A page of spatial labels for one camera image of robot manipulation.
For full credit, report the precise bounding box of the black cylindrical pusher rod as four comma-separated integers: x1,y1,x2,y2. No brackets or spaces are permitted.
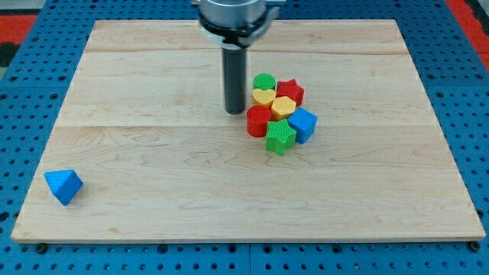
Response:
222,48,247,115

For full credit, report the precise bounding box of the blue cube block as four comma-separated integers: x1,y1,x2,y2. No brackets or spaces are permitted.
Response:
287,107,318,144

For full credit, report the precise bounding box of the green cylinder block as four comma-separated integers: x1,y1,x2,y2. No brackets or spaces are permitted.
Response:
253,73,277,90

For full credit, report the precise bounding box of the yellow heart block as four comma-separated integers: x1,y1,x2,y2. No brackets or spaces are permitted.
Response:
251,89,277,108

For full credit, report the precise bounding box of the red cylinder block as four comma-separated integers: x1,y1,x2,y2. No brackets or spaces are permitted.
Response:
247,105,271,138

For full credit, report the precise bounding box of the red star block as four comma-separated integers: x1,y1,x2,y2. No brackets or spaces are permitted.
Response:
276,79,305,106

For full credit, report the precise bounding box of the yellow hexagon block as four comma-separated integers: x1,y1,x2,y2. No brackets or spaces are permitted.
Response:
271,96,296,121

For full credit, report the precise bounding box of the green star block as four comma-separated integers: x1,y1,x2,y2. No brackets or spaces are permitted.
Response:
265,119,296,156

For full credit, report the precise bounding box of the light wooden board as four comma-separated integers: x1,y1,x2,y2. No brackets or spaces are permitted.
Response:
11,19,486,244

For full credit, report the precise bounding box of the blue triangular prism block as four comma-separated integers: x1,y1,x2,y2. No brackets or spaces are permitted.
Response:
44,170,83,206

